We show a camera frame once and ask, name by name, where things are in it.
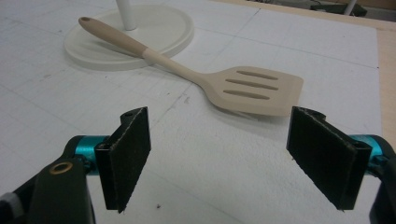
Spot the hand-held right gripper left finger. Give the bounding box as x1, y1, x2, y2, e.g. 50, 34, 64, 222
94, 106, 152, 214

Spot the white foam mat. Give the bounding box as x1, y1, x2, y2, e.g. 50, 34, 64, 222
0, 0, 383, 224

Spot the white stand pole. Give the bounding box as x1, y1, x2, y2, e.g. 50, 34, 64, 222
115, 0, 138, 32

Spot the beige slotted spatula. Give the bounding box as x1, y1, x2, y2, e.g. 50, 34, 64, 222
78, 16, 304, 118

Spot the white round stand base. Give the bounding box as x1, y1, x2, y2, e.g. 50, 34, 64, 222
64, 3, 195, 72

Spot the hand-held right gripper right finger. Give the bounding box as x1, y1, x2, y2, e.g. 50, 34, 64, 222
286, 105, 374, 212

